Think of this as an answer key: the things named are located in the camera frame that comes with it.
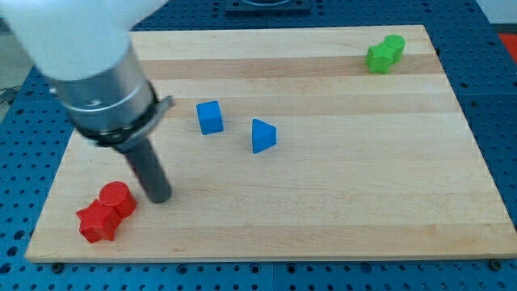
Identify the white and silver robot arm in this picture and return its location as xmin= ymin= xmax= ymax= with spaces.
xmin=1 ymin=0 xmax=172 ymax=144

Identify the blue triangle block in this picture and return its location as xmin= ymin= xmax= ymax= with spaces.
xmin=251 ymin=119 xmax=277 ymax=154

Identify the blue cube block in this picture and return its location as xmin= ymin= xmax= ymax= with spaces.
xmin=196 ymin=100 xmax=224 ymax=135

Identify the wooden board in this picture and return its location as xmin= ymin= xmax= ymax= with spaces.
xmin=26 ymin=25 xmax=516 ymax=263

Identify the dark grey cylindrical pointer tool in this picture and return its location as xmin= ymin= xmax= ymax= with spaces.
xmin=116 ymin=137 xmax=172 ymax=204

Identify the green star block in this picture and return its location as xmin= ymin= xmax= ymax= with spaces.
xmin=365 ymin=43 xmax=396 ymax=74

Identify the red cylinder block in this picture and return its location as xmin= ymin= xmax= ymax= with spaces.
xmin=99 ymin=181 xmax=137 ymax=218

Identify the green cylinder block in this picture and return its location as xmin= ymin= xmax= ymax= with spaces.
xmin=383 ymin=34 xmax=406 ymax=63

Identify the red star block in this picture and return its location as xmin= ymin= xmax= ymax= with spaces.
xmin=76 ymin=199 xmax=122 ymax=243

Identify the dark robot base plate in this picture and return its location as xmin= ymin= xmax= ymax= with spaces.
xmin=223 ymin=0 xmax=311 ymax=14

